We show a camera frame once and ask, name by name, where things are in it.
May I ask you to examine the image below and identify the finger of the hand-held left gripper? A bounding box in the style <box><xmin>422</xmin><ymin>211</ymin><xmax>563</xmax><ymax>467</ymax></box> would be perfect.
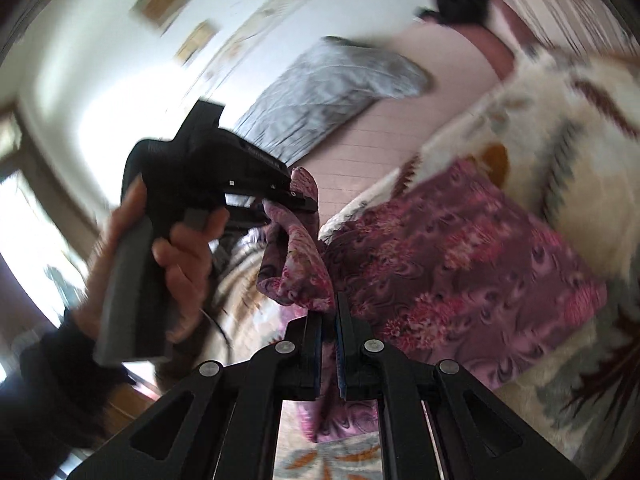
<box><xmin>225</xmin><ymin>187</ymin><xmax>320</xmax><ymax>212</ymax></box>
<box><xmin>220</xmin><ymin>209</ymin><xmax>271</xmax><ymax>228</ymax></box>

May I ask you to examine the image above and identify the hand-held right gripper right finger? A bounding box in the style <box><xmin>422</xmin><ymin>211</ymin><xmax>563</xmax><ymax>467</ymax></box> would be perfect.
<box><xmin>334</xmin><ymin>291</ymin><xmax>586</xmax><ymax>480</ymax></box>

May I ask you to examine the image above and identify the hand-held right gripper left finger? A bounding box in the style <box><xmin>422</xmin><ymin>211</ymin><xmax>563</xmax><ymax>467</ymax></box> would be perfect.
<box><xmin>65</xmin><ymin>312</ymin><xmax>323</xmax><ymax>480</ymax></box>

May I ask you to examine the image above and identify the purple floral shirt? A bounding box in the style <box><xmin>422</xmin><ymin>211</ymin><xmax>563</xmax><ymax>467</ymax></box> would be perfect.
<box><xmin>255</xmin><ymin>160</ymin><xmax>608</xmax><ymax>443</ymax></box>

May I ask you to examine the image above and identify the person's left forearm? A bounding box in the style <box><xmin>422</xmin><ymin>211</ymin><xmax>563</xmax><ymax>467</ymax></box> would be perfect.
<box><xmin>0</xmin><ymin>310</ymin><xmax>131</xmax><ymax>480</ymax></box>

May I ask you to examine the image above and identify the person's left hand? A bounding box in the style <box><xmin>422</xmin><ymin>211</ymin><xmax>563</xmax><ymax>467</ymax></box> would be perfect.
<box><xmin>75</xmin><ymin>180</ymin><xmax>231</xmax><ymax>346</ymax></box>

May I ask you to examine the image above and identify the grey quilted pillow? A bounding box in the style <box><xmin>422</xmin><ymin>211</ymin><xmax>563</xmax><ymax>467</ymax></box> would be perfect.
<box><xmin>232</xmin><ymin>35</ymin><xmax>433</xmax><ymax>158</ymax></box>

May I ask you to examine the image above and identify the window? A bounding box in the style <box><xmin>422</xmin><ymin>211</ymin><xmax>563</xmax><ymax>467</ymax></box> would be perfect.
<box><xmin>0</xmin><ymin>170</ymin><xmax>86</xmax><ymax>331</ymax></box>

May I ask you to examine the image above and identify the leaf print blanket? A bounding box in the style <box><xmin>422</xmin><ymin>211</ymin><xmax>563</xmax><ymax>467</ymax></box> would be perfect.
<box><xmin>150</xmin><ymin>45</ymin><xmax>640</xmax><ymax>480</ymax></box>

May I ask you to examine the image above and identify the striped floral pillow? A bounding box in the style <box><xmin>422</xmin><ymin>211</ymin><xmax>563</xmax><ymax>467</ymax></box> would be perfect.
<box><xmin>475</xmin><ymin>0</ymin><xmax>631</xmax><ymax>61</ymax></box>

